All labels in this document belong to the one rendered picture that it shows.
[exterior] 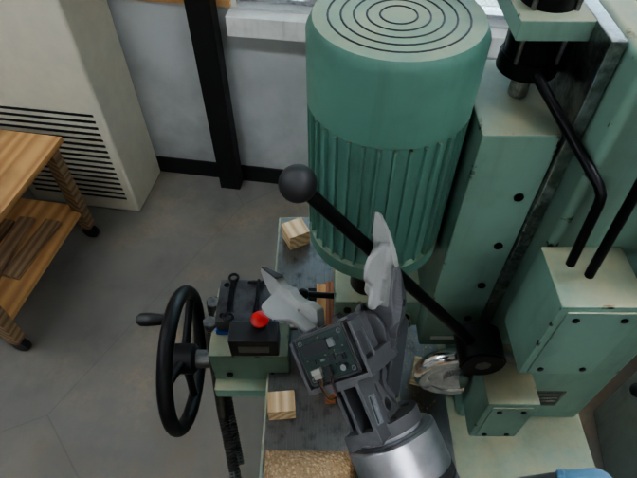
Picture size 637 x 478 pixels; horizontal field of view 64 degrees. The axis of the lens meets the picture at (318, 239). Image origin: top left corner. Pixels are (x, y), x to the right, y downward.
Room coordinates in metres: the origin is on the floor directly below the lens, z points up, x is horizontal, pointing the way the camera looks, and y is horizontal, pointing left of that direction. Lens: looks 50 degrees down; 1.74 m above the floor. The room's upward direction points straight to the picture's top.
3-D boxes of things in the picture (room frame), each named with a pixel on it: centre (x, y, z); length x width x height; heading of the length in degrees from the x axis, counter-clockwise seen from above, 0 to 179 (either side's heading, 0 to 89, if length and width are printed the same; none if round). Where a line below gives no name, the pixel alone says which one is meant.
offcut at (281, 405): (0.33, 0.06, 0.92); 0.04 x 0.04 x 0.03; 5
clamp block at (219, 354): (0.47, 0.12, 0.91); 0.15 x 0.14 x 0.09; 0
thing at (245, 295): (0.46, 0.12, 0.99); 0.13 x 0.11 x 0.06; 0
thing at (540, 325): (0.32, -0.29, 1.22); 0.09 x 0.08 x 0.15; 90
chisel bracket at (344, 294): (0.47, -0.10, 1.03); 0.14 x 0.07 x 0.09; 90
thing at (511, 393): (0.31, -0.26, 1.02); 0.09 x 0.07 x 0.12; 0
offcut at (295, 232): (0.70, 0.05, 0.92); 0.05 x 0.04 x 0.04; 116
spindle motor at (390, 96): (0.47, -0.08, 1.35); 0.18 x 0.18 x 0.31
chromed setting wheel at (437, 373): (0.34, -0.20, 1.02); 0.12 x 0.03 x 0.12; 90
